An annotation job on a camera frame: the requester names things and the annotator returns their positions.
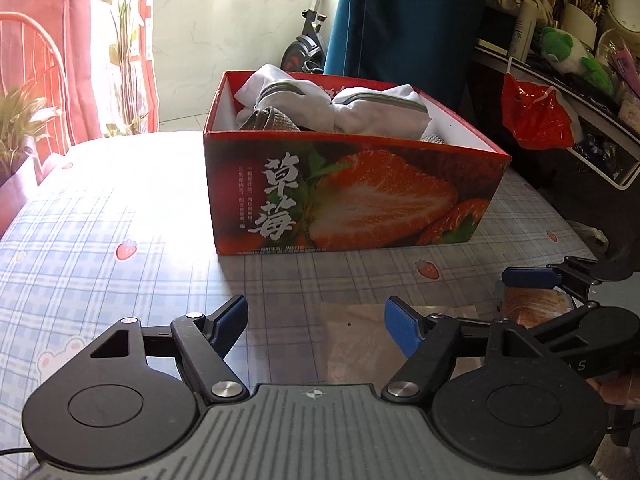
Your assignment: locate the white brush holder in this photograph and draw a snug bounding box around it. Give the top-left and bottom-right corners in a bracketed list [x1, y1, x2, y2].
[560, 2, 601, 41]

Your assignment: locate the black exercise bike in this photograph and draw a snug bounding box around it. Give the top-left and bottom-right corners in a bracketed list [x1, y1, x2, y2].
[280, 0, 346, 76]

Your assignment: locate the dark blue foil packet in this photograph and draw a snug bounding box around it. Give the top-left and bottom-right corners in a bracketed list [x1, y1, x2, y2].
[575, 137, 626, 176]

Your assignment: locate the blue curtain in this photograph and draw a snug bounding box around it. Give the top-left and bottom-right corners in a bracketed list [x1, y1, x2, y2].
[322, 0, 493, 111]

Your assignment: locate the green and white plush toy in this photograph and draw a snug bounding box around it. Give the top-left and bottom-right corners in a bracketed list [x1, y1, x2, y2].
[540, 26, 616, 96]

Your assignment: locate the brown striped pouch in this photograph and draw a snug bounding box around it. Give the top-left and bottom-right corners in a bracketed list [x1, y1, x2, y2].
[500, 285, 576, 326]

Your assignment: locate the white spray bottle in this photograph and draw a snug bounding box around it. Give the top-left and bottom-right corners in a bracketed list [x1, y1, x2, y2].
[507, 2, 537, 63]

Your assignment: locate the round white mirror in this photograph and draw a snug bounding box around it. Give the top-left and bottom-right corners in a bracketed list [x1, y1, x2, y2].
[602, 0, 640, 36]

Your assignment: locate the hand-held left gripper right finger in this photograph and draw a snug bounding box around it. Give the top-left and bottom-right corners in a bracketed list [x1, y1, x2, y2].
[382, 296, 553, 405]

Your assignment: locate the pink packet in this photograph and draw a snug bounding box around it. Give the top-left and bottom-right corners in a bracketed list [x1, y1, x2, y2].
[607, 42, 640, 91]

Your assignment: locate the white mesh zip bag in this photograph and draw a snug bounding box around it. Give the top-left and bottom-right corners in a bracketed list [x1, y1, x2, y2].
[331, 85, 433, 140]
[234, 63, 346, 126]

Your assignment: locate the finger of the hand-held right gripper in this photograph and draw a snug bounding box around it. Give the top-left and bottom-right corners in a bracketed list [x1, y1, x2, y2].
[501, 256, 633, 306]
[525, 304, 601, 347]

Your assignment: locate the person's right hand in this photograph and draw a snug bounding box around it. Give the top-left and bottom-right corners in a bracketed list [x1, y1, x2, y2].
[592, 370, 640, 407]

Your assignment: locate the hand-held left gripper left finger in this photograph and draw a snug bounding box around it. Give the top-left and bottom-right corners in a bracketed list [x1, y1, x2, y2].
[90, 294, 250, 405]

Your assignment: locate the red strawberry print box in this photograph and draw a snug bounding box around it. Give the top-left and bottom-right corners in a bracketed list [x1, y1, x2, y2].
[202, 70, 512, 257]

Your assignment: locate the white wire rack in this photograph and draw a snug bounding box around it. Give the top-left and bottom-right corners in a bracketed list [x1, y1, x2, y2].
[505, 57, 640, 191]

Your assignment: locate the checked bed sheet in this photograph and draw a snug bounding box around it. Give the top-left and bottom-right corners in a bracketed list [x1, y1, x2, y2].
[0, 130, 608, 461]

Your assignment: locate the red plastic bag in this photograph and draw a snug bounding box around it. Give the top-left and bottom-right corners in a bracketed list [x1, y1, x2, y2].
[501, 74, 575, 150]

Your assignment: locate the grey knitted cloth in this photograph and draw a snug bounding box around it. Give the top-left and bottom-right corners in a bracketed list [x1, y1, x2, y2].
[235, 106, 449, 146]

